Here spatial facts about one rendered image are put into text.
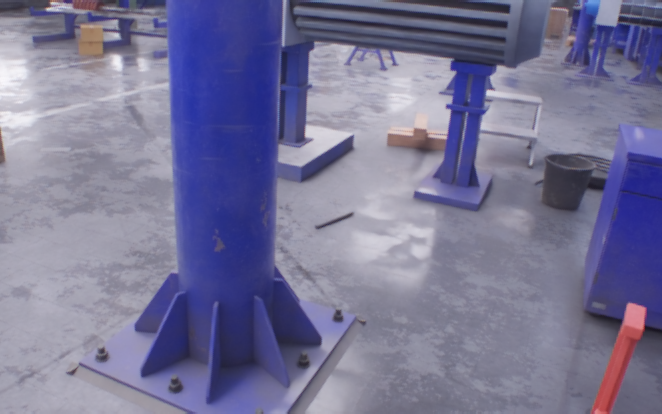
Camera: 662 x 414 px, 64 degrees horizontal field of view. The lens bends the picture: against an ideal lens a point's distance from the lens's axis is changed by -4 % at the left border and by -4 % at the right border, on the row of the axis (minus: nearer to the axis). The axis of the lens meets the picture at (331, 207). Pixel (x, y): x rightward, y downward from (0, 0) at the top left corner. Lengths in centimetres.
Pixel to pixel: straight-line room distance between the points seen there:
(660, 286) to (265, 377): 158
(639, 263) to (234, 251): 159
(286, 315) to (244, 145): 68
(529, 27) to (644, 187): 124
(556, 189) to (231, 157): 250
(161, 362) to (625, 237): 179
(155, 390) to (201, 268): 42
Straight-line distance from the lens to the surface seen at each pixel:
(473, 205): 341
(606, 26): 1005
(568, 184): 366
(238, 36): 151
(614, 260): 246
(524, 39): 325
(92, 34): 860
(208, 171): 160
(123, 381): 194
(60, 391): 201
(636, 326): 103
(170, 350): 194
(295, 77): 385
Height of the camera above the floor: 128
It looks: 23 degrees down
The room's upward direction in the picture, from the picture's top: 4 degrees clockwise
